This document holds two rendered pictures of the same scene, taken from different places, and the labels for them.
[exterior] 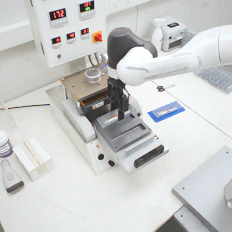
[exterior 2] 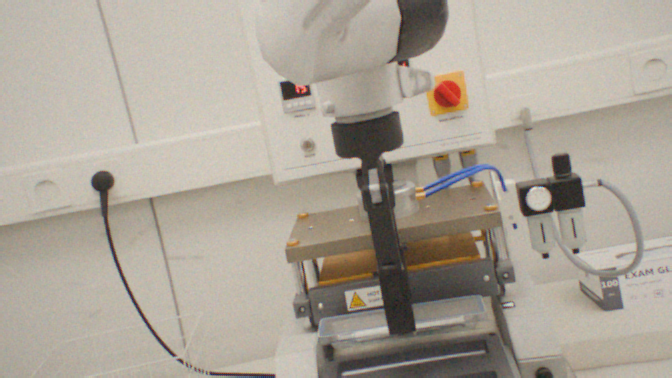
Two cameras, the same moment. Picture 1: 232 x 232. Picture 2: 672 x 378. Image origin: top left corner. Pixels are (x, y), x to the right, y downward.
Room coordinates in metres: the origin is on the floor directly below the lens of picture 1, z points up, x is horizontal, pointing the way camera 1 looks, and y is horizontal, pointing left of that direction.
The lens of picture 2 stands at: (0.01, -0.59, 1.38)
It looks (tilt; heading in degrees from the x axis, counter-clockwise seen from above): 11 degrees down; 39
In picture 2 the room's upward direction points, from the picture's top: 11 degrees counter-clockwise
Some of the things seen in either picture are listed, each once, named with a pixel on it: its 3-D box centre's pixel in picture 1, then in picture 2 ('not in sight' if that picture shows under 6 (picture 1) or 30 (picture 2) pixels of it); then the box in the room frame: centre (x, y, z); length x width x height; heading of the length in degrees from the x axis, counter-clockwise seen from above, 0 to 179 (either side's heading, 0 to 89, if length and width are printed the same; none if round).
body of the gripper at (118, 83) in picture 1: (118, 83); (371, 157); (0.79, -0.01, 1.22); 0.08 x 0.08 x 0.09
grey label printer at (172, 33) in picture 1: (167, 33); not in sight; (1.84, -0.40, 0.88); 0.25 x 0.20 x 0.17; 32
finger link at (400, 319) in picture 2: (121, 113); (396, 301); (0.77, -0.02, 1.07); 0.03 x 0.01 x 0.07; 124
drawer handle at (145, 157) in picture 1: (149, 156); not in sight; (0.60, -0.14, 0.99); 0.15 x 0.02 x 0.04; 124
